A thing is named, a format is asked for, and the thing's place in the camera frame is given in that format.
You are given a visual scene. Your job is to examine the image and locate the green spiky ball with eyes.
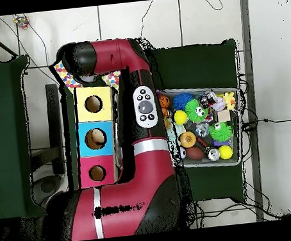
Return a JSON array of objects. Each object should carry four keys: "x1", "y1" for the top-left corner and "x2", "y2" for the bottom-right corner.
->
[{"x1": 183, "y1": 97, "x2": 210, "y2": 124}]

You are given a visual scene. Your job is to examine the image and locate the small brown football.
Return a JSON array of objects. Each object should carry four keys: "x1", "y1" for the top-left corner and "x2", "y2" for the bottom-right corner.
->
[{"x1": 185, "y1": 145, "x2": 206, "y2": 162}]

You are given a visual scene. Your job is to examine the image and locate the wooden box with three holes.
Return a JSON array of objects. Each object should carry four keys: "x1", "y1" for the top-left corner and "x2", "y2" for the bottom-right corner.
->
[{"x1": 69, "y1": 83, "x2": 127, "y2": 190}]

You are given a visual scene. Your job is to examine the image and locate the blue spiky ball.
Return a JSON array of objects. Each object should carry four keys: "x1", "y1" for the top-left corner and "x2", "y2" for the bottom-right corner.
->
[{"x1": 172, "y1": 92, "x2": 196, "y2": 112}]

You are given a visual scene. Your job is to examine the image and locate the small orange basketball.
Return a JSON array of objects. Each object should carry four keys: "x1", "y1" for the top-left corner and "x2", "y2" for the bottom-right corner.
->
[{"x1": 158, "y1": 94, "x2": 172, "y2": 111}]

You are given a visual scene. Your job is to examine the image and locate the yellow ball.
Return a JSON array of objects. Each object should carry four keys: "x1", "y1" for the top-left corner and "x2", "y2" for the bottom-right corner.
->
[
  {"x1": 172, "y1": 108, "x2": 189, "y2": 126},
  {"x1": 218, "y1": 144, "x2": 235, "y2": 162}
]

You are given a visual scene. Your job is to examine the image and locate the small colourful toy on floor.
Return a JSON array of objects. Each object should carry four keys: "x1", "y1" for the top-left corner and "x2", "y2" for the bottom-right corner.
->
[{"x1": 12, "y1": 13, "x2": 31, "y2": 31}]

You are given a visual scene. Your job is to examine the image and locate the dark green table cloth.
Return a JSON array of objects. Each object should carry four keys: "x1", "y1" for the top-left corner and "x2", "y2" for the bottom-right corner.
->
[{"x1": 54, "y1": 28, "x2": 254, "y2": 219}]

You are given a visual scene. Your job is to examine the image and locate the shallow clear bin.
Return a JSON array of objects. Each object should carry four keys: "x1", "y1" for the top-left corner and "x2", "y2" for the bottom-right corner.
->
[{"x1": 156, "y1": 82, "x2": 246, "y2": 173}]

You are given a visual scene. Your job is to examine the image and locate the green covered side table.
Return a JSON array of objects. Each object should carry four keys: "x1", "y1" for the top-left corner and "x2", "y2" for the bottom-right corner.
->
[{"x1": 0, "y1": 55, "x2": 46, "y2": 222}]

